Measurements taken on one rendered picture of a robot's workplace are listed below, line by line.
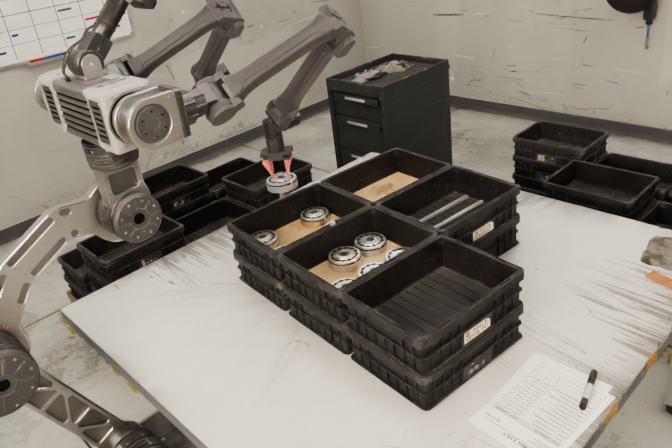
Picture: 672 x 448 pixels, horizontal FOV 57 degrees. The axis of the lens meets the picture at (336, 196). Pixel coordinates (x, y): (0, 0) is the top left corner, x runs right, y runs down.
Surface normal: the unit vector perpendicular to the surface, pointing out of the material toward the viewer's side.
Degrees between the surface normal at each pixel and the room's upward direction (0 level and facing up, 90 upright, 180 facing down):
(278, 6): 90
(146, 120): 90
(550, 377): 0
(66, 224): 90
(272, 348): 0
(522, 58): 90
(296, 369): 0
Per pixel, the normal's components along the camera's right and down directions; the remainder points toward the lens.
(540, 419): -0.12, -0.89
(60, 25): 0.69, 0.24
